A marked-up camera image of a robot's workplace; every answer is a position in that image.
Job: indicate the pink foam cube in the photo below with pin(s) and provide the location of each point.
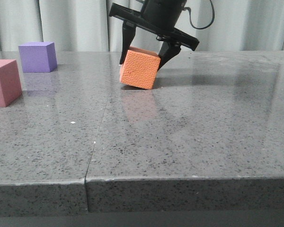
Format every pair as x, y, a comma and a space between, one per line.
10, 85

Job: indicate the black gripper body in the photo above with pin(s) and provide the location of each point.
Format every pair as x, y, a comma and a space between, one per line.
158, 17

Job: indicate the orange foam cube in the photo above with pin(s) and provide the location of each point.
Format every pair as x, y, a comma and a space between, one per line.
139, 68

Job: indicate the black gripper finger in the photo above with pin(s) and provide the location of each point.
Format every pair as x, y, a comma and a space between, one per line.
128, 34
167, 52

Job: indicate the grey-white curtain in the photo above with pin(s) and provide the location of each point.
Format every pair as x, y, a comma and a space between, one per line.
84, 25

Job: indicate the purple foam cube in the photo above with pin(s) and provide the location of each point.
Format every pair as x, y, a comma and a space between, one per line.
38, 57

